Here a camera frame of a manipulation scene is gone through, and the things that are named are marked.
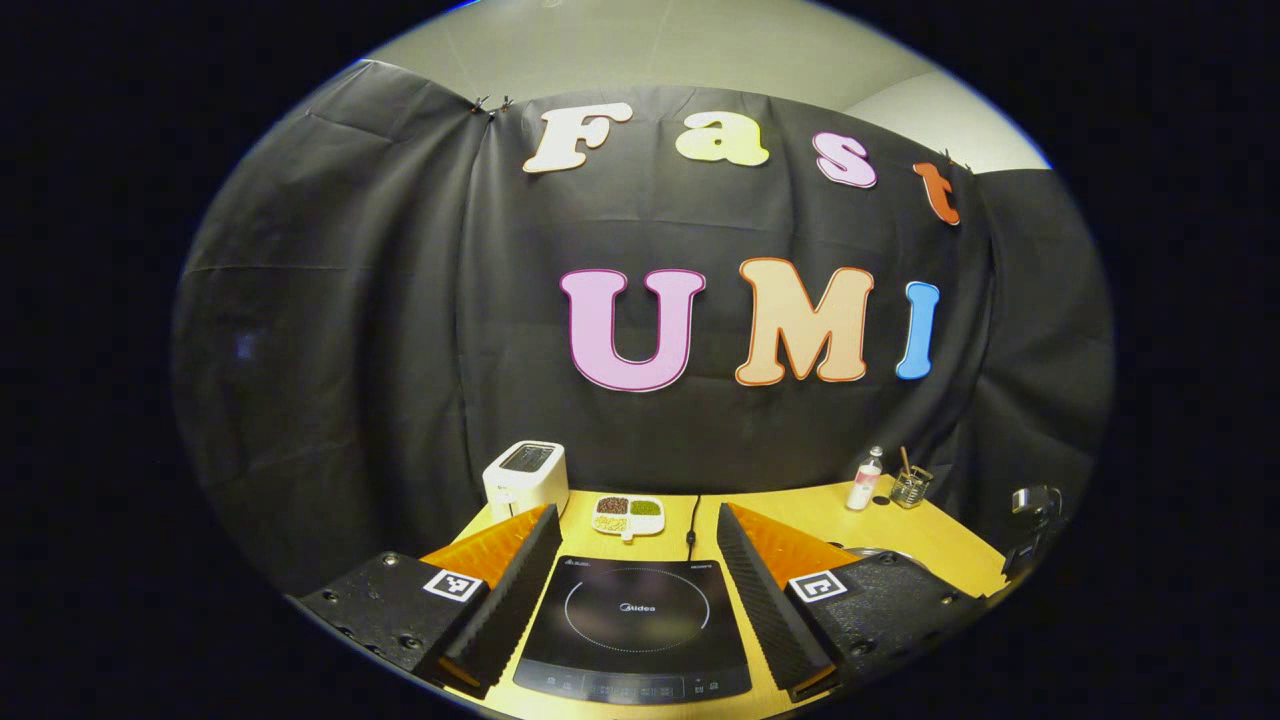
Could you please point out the clear glass cup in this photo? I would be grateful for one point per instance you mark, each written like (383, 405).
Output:
(910, 490)

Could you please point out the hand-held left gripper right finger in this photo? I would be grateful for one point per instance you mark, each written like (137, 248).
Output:
(760, 600)

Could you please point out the white toaster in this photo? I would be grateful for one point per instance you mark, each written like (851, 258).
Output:
(525, 480)

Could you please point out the clear bottle with pink label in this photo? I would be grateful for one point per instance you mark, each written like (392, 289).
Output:
(862, 485)

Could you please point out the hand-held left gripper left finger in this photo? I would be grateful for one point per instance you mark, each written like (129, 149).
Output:
(515, 600)

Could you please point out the black backdrop cloth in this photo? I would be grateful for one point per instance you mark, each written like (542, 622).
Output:
(400, 300)

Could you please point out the black induction cooktop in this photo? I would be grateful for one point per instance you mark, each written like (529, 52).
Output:
(635, 640)

